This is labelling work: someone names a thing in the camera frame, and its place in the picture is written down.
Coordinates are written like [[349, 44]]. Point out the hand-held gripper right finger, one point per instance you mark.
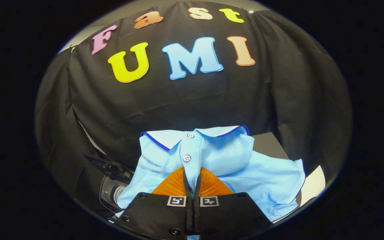
[[232, 216]]

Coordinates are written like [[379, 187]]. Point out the grey washing machine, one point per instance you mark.
[[110, 193]]

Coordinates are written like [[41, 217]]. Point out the black backdrop cloth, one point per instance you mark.
[[195, 100]]

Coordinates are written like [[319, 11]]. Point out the light blue polo shirt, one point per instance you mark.
[[228, 156]]

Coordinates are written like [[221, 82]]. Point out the dark washing machine lid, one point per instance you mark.
[[108, 166]]

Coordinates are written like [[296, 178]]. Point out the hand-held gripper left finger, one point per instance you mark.
[[158, 216]]

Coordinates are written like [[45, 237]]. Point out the grey cabinet with dark top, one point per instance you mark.
[[268, 143]]

